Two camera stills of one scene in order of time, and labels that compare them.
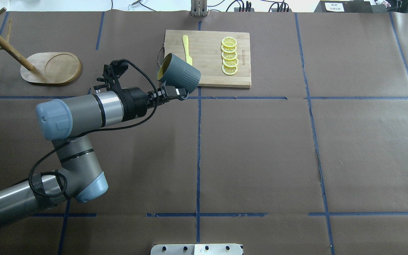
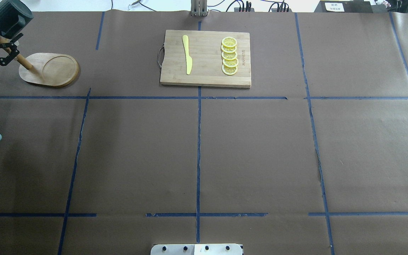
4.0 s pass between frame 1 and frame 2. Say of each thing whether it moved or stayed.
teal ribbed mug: moved
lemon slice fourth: stayed
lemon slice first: stayed
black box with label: stayed
